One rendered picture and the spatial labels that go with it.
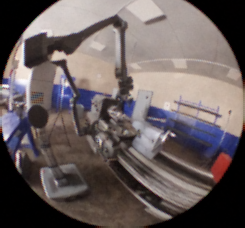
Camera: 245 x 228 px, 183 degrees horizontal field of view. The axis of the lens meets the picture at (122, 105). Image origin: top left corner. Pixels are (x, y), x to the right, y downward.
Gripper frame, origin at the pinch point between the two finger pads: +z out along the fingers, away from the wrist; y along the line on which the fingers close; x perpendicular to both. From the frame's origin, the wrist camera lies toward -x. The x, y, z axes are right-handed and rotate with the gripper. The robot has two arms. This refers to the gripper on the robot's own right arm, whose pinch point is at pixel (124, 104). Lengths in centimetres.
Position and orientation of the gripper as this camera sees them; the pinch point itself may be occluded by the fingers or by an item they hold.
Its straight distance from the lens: 60.7
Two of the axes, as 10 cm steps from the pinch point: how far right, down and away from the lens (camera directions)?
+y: -7.3, -2.6, 6.3
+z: 1.1, 8.7, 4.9
